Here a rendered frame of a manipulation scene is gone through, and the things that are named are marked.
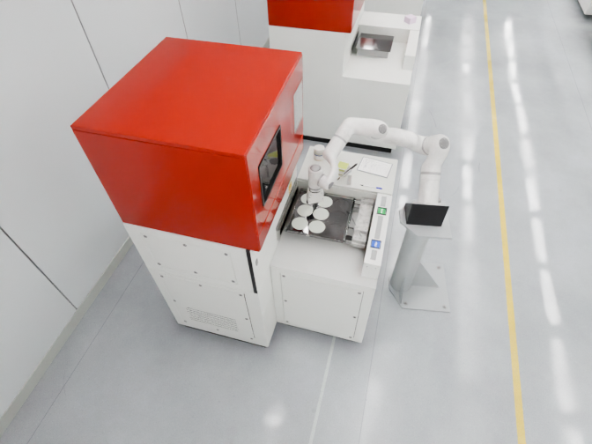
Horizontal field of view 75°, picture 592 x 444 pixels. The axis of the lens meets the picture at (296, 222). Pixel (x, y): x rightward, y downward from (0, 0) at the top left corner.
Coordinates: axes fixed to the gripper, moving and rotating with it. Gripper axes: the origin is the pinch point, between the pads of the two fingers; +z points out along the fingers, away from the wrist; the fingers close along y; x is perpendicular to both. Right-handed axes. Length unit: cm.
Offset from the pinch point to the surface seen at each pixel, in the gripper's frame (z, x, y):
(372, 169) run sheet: -4.4, 16.2, 45.2
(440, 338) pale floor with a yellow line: 92, -71, 75
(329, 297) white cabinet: 31, -48, -6
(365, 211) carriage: 4.4, -10.6, 30.2
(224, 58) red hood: -89, 26, -39
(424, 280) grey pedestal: 83, -28, 82
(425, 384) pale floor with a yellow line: 92, -97, 49
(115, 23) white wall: -64, 152, -100
